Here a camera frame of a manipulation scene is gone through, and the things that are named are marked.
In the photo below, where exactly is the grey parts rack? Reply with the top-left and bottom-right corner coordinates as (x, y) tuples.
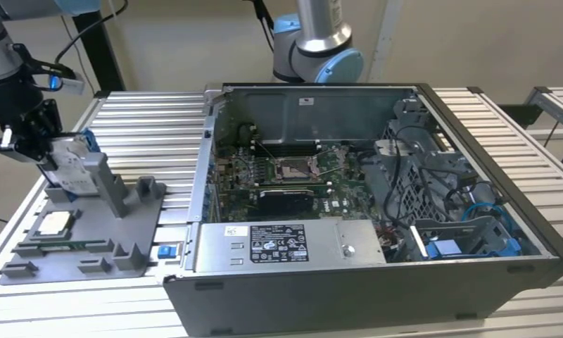
(0, 151), (171, 287)

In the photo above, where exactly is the black open PC case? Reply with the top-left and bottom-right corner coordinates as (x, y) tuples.
(161, 82), (563, 337)

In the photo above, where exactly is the CPU socket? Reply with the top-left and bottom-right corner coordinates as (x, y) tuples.
(272, 156), (321, 183)

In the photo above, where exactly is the black camera cable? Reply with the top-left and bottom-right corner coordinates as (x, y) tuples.
(53, 0), (131, 70)

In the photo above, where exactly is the hard disk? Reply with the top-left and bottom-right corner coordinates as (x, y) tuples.
(40, 129), (100, 199)

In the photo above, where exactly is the white upright post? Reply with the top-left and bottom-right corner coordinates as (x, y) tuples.
(365, 0), (406, 84)

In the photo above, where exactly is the grey metal disk bay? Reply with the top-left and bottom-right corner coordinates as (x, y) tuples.
(360, 118), (481, 227)

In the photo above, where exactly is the metal slat side table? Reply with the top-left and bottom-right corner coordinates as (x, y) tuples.
(524, 85), (563, 142)

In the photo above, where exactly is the silver power supply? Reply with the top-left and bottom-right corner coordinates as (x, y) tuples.
(193, 218), (389, 276)

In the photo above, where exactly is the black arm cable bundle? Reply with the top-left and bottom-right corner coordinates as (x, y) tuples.
(252, 0), (277, 54)

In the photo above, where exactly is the silver CPU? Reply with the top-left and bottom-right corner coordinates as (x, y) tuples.
(34, 210), (77, 236)

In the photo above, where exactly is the green motherboard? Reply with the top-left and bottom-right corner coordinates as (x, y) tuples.
(213, 139), (383, 223)

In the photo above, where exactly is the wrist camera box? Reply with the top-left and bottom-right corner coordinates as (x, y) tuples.
(31, 65), (87, 96)

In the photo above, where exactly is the blue wire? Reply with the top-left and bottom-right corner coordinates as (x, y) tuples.
(466, 201), (509, 236)

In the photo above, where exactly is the black upright post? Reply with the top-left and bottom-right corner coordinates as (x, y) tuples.
(68, 0), (125, 93)

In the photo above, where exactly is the metal socket cover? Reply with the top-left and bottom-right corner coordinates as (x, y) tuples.
(312, 146), (352, 177)

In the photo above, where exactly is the black wire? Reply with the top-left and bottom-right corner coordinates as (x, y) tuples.
(384, 125), (453, 227)

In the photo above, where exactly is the black graphics card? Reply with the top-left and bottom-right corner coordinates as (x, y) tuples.
(256, 187), (317, 216)

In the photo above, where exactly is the green RAM stick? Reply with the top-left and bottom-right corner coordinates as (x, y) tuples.
(18, 239), (109, 252)

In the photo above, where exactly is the black table bracket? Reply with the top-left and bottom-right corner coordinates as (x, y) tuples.
(498, 103), (545, 130)

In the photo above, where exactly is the installed disk blue carrier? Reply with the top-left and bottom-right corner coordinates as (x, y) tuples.
(424, 237), (521, 261)

